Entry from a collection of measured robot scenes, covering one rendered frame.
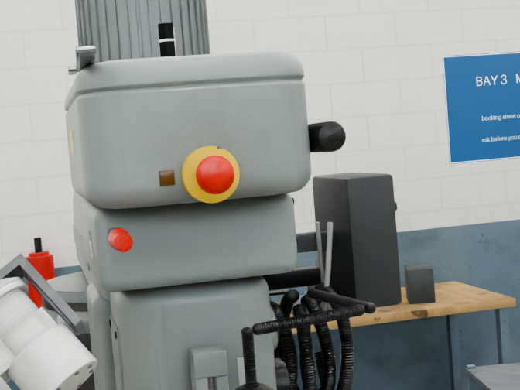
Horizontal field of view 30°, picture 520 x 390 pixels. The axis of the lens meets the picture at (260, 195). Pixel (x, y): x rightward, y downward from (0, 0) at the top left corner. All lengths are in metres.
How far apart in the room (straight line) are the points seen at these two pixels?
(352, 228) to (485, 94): 4.59
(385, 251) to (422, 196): 4.36
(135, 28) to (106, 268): 0.43
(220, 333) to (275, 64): 0.34
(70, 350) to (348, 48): 4.98
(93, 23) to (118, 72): 0.43
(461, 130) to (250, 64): 4.97
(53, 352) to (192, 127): 0.30
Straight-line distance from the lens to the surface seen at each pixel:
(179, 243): 1.13
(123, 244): 0.99
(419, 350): 5.99
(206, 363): 1.15
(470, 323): 6.09
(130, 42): 1.42
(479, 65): 6.07
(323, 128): 1.10
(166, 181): 1.03
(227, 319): 1.19
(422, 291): 5.22
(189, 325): 1.18
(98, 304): 1.37
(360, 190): 1.53
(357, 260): 1.53
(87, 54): 0.99
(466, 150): 6.01
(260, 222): 1.15
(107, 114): 1.04
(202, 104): 1.04
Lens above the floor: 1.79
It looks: 3 degrees down
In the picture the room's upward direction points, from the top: 5 degrees counter-clockwise
